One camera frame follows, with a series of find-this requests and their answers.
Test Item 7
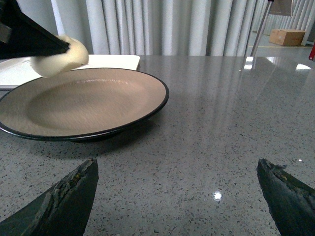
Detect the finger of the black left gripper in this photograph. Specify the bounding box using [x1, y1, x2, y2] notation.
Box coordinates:
[0, 0, 70, 59]

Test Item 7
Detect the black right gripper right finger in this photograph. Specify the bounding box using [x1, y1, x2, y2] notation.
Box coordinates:
[256, 159, 315, 236]

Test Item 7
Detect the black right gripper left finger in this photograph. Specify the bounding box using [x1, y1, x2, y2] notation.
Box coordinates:
[0, 159, 98, 236]

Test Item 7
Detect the white steamed bun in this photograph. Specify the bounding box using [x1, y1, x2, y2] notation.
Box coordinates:
[31, 34, 89, 77]

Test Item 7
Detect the beige plate with black rim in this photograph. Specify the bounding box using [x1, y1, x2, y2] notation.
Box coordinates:
[0, 68, 169, 142]

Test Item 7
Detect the cream rectangular serving tray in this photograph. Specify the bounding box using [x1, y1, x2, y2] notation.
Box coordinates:
[0, 55, 140, 90]

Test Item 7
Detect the red object at edge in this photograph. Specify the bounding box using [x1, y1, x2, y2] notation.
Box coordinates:
[309, 43, 315, 61]

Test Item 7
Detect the brown cardboard box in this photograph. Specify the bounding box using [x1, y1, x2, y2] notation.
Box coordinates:
[269, 29, 306, 46]

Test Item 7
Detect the metal stand pole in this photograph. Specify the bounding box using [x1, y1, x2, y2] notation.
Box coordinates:
[250, 0, 274, 57]

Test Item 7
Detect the grey pleated curtain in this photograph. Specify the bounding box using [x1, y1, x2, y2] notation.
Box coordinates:
[16, 0, 315, 57]

